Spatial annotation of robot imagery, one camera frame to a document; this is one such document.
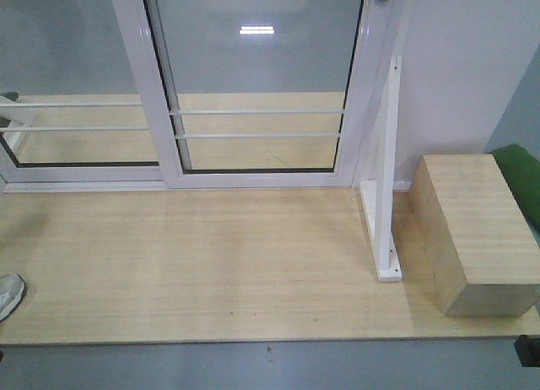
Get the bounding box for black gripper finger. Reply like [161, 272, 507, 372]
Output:
[514, 334, 540, 367]

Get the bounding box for white sliding glass door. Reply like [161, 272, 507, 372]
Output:
[120, 0, 391, 188]

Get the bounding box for light wooden box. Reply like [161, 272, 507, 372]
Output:
[409, 154, 539, 317]

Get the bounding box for green mat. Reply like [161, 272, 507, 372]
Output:
[491, 144, 539, 230]

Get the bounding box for white triangular support brace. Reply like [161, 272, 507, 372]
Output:
[359, 56, 402, 282]

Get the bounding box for wooden platform board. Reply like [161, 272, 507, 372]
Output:
[1, 187, 539, 345]

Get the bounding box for grey white sneaker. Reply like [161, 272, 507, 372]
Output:
[0, 274, 26, 321]

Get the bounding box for white door frame post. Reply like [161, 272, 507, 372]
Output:
[352, 0, 419, 277]

